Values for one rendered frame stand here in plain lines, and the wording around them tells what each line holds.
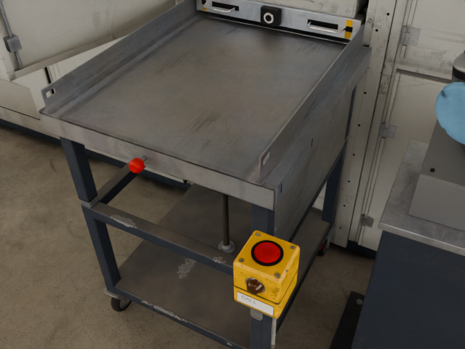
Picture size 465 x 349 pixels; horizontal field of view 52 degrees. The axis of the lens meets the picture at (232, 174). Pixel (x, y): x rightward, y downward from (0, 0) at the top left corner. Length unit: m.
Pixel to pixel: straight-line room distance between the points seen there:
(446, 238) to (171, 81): 0.75
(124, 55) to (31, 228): 1.05
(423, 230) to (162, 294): 0.89
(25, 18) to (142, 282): 0.87
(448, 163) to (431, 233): 0.14
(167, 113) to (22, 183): 1.40
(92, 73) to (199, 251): 0.53
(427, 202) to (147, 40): 0.89
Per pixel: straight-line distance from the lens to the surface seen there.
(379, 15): 1.44
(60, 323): 1.85
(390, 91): 1.52
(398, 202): 1.09
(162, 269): 1.68
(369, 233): 1.86
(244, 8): 1.56
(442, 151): 1.06
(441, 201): 1.03
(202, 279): 1.63
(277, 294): 0.74
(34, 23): 1.45
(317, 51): 1.43
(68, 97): 1.26
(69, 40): 1.51
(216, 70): 1.32
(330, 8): 1.47
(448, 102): 0.88
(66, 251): 2.06
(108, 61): 1.34
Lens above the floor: 1.47
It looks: 40 degrees down
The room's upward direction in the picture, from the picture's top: 1 degrees counter-clockwise
